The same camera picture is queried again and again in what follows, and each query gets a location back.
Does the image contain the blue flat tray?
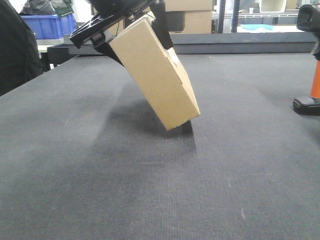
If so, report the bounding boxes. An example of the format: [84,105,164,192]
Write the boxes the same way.
[238,24,274,33]

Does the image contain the blue plastic crate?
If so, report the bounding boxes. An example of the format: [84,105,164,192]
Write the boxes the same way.
[21,14,76,40]

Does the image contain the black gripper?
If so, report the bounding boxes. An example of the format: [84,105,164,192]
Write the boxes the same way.
[70,0,173,66]

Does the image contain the small brown cardboard package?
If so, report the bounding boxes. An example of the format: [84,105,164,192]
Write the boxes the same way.
[109,15,201,131]

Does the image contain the large cardboard box with window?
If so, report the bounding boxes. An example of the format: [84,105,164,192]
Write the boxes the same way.
[165,0,213,34]

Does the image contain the grey raised table rail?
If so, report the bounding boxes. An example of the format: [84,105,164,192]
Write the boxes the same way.
[170,32,316,55]

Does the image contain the black side table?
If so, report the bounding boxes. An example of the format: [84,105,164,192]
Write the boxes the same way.
[37,43,77,72]

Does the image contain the orange black barcode scanner gun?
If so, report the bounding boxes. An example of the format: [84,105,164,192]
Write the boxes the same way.
[292,3,320,116]

